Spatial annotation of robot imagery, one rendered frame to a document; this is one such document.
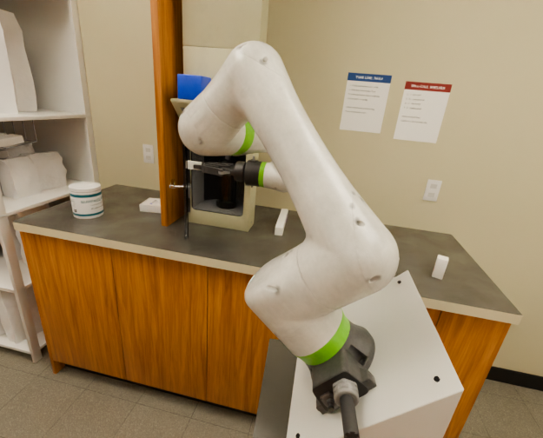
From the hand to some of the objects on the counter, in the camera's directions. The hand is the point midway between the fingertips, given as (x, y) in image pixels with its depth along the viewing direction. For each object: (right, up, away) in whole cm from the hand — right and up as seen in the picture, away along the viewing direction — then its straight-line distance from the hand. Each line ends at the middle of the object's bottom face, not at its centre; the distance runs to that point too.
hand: (195, 165), depth 115 cm
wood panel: (-16, -15, +50) cm, 55 cm away
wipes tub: (-60, -18, +33) cm, 71 cm away
